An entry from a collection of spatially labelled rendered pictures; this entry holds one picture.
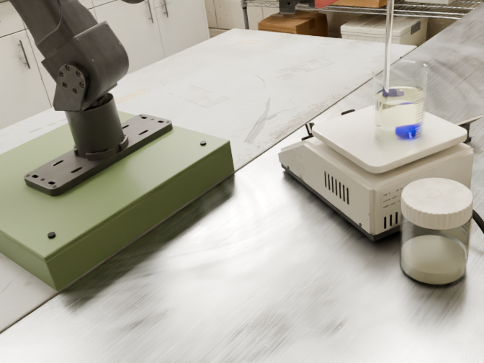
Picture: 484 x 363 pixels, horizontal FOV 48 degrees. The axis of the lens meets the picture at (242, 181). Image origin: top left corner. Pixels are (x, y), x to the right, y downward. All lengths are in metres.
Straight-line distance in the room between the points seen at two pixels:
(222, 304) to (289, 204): 0.17
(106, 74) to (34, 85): 2.34
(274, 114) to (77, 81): 0.34
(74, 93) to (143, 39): 2.71
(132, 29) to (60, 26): 2.66
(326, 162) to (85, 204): 0.27
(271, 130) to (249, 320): 0.39
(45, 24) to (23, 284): 0.28
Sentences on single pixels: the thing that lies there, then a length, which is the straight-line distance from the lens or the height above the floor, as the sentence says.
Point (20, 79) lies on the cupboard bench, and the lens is 2.95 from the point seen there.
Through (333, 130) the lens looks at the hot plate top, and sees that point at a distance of 0.59.
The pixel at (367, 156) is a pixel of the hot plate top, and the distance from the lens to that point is 0.54.
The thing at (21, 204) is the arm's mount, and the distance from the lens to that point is 0.67.
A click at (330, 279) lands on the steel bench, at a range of 0.53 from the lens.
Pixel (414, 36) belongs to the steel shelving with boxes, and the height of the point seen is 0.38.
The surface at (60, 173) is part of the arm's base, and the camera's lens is 0.69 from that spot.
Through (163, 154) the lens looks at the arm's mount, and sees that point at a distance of 0.69.
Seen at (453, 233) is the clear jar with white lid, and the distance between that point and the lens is 0.49.
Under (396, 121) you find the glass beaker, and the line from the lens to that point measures 0.54.
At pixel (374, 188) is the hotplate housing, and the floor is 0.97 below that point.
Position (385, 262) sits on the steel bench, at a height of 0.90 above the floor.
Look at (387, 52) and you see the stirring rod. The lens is 0.54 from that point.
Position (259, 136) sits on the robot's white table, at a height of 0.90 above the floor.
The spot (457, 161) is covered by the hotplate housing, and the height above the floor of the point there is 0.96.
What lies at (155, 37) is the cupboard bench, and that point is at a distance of 3.41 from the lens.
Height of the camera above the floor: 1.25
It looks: 30 degrees down
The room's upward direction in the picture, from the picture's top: 9 degrees counter-clockwise
